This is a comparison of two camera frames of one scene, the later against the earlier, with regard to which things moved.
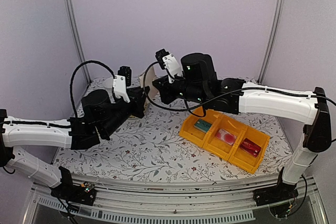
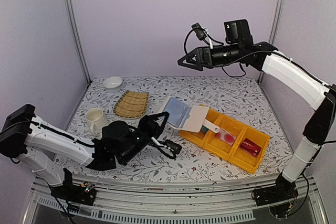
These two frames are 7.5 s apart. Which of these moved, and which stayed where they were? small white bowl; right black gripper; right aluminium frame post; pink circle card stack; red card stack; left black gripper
Moved: right black gripper; left black gripper
Stayed: pink circle card stack; red card stack; small white bowl; right aluminium frame post
